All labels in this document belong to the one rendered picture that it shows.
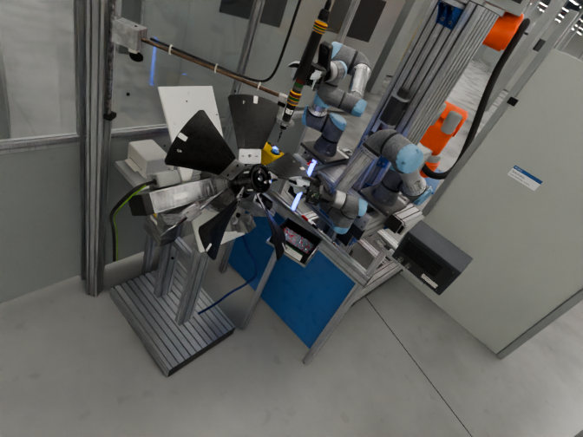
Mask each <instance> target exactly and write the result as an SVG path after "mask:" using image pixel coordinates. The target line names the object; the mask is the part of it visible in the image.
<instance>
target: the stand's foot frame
mask: <svg viewBox="0 0 583 437"><path fill-rule="evenodd" d="M157 270H158V269H157ZM157 270H154V271H150V272H149V273H147V274H144V275H142V276H139V277H136V278H134V279H132V280H129V281H127V282H125V283H123V284H119V285H117V286H115V287H113V288H111V289H110V297H111V299H112V300H113V301H114V303H115V305H116V306H117V307H118V309H119V310H120V312H121V313H122V315H124V317H125V318H126V320H127V321H128V323H129V324H130V326H131V327H132V328H133V330H134V332H135V333H136V334H137V336H138V337H139V338H140V339H141V341H142V342H143V344H144V345H145V347H146V348H147V350H148V351H149V353H150V354H151V355H152V357H153V358H154V359H155V360H156V362H157V363H158V365H159V366H160V368H161V369H162V371H163V372H164V374H165V375H166V376H167V377H169V376H170V375H172V374H174V373H175V372H177V371H178V370H180V369H182V368H183V367H185V366H186V365H187V364H188V363H190V362H192V361H193V360H195V359H196V358H198V357H199V356H201V355H203V354H204V353H206V352H207V351H208V350H209V349H211V348H212V347H214V346H215V345H217V344H218V343H220V342H222V341H223V340H225V339H226V338H228V337H229V336H230V335H232V334H233V332H234V330H235V328H236V327H235V326H234V324H233V323H232V322H231V321H230V320H229V318H228V317H227V316H226V315H225V314H224V313H223V311H222V310H221V309H220V308H219V307H218V305H217V304H216V305H215V306H213V307H212V308H211V309H209V310H207V311H205V312H203V313H201V314H199V315H198V312H200V311H202V310H204V309H205V308H207V307H209V306H210V305H212V304H214V301H213V300H212V299H211V298H210V297H209V296H208V295H207V293H206V292H205V291H204V290H203V289H202V287H201V291H200V295H199V298H198V302H197V304H196V307H195V311H194V313H193V318H192V319H191V320H188V321H187V322H185V323H183V324H182V325H180V326H179V325H178V323H177V322H175V321H174V320H175V317H176V313H177V309H178V307H179V303H180V297H181V293H182V290H183V286H184V283H185V279H186V275H187V270H186V268H185V267H184V266H183V265H182V264H181V263H180V261H179V260H178V262H177V265H176V270H175V273H174V280H173V284H172V289H171V292H169V293H167V294H166V295H164V296H162V297H158V298H157V297H156V295H155V294H154V286H155V280H156V276H157Z"/></svg>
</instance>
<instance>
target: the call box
mask: <svg viewBox="0 0 583 437"><path fill-rule="evenodd" d="M272 149H274V148H273V147H271V146H270V145H269V144H268V143H267V142H266V144H265V147H264V149H261V164H263V165H267V164H269V163H271V162H273V161H274V160H276V159H278V158H279V157H281V156H282V155H284V153H282V152H281V153H279V154H275V153H273V152H272Z"/></svg>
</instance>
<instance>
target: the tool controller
mask: <svg viewBox="0 0 583 437"><path fill-rule="evenodd" d="M392 257H393V258H394V259H395V260H396V261H397V262H398V263H400V264H401V265H402V266H404V267H405V269H407V270H408V271H410V272H411V273H412V274H413V275H415V276H416V277H417V278H419V279H420V280H421V281H422V282H423V283H425V284H426V285H427V286H428V287H430V289H432V290H433V291H434V292H435V293H436V294H437V295H441V294H442V293H443V292H444V291H445V290H446V289H447V288H448V287H449V286H450V285H451V284H452V283H453V282H454V281H455V280H456V279H457V278H458V277H459V276H460V275H461V274H462V273H463V271H464V270H465V269H466V268H467V267H468V265H469V264H470V263H471V262H472V260H473V258H472V257H470V256H469V255H468V254H467V253H465V252H464V251H462V250H461V249H460V248H458V247H457V246H456V245H454V244H453V243H451V242H450V241H449V240H447V239H446V238H445V237H444V236H443V235H441V234H440V233H439V232H437V231H436V230H434V229H433V228H432V227H430V226H429V225H427V224H426V223H425V222H423V221H422V220H420V221H418V222H417V223H416V224H415V225H414V226H413V227H412V228H411V229H409V230H408V232H407V233H406V235H405V236H404V238H403V240H402V241H401V243H400V244H399V246H398V247H397V248H396V250H395V251H394V253H393V254H392Z"/></svg>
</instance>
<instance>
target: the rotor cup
mask: <svg viewBox="0 0 583 437"><path fill-rule="evenodd" d="M248 171H249V173H244V172H248ZM259 176H262V178H263V179H262V181H259ZM226 183H227V186H228V188H229V190H230V192H231V193H232V194H233V195H234V196H235V194H238V192H239V190H240V189H241V187H242V186H244V191H243V195H242V198H246V197H249V196H250V195H251V194H259V193H264V192H267V191H268V189H269V188H270V186H271V183H272V176H271V173H270V171H269V169H268V168H267V166H265V165H263V164H260V163H258V164H251V165H246V167H245V168H244V169H243V170H242V171H241V172H240V173H239V174H238V175H237V176H236V177H235V178H234V179H232V180H229V179H226ZM250 189H253V191H247V190H250Z"/></svg>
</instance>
